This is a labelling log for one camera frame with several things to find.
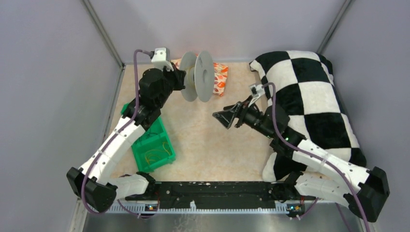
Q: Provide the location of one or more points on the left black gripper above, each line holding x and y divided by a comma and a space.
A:
179, 76

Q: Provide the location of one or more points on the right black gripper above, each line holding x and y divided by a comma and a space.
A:
226, 117

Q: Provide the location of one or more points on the grey plastic cable spool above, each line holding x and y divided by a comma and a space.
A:
199, 80

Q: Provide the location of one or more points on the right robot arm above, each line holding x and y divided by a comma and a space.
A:
363, 191

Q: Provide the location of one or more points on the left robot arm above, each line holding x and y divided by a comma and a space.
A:
152, 90

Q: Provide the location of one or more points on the floral orange cloth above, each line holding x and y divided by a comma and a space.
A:
221, 75

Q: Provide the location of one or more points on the green plastic compartment bin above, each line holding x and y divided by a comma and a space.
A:
154, 148

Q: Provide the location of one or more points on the black white checkered pillow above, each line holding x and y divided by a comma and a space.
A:
303, 84

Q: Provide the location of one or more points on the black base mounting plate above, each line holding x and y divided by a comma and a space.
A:
218, 195

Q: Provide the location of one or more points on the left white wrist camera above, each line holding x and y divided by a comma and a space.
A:
161, 59

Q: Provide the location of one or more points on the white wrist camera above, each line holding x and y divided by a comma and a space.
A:
161, 59
257, 90

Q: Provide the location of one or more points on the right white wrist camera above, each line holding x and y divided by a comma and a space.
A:
257, 90

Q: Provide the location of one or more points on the aluminium frame rail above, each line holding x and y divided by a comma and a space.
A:
102, 197

